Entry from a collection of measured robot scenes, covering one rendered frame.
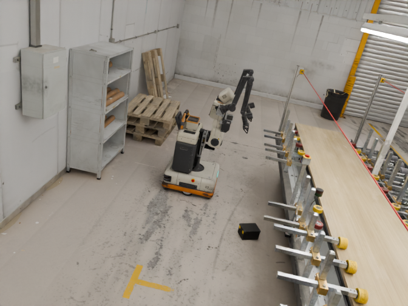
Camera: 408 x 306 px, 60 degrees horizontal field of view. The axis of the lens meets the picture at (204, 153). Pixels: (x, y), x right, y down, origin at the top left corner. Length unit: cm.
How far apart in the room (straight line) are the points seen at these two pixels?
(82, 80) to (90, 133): 63
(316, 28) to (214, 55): 278
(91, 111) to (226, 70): 648
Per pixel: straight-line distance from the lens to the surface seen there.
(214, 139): 438
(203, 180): 443
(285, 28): 1021
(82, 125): 449
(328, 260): 223
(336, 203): 336
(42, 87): 350
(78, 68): 432
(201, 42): 1032
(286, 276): 224
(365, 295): 237
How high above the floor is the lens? 235
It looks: 24 degrees down
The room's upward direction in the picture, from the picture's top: 11 degrees clockwise
